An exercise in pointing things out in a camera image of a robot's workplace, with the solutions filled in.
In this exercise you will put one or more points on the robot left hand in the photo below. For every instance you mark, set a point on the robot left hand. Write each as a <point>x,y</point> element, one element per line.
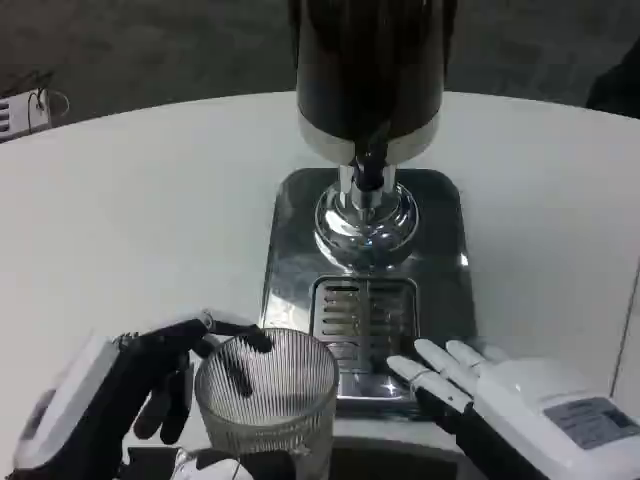
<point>100,395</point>

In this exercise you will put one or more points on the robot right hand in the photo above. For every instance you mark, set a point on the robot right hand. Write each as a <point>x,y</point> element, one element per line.
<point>520,400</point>

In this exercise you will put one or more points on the clear ribbed glass cup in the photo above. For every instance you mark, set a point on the clear ribbed glass cup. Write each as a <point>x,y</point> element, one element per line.
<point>265,400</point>

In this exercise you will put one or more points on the steel drip tray base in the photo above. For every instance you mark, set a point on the steel drip tray base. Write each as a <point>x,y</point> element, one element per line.
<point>440,280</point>

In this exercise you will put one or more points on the slotted steel drip grid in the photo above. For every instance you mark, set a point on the slotted steel drip grid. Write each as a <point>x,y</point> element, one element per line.
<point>350,310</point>

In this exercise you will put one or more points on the black dispenser tap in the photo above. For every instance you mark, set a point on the black dispenser tap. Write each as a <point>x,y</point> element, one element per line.
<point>371,170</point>

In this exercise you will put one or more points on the white box device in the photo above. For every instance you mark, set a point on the white box device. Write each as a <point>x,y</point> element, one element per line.
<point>15,115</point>

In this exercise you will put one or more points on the dark bulky object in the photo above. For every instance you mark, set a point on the dark bulky object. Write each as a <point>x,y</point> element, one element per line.
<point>617,90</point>

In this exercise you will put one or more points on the black steel drink dispenser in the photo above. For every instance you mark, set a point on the black steel drink dispenser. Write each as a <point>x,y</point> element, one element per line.
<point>350,75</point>

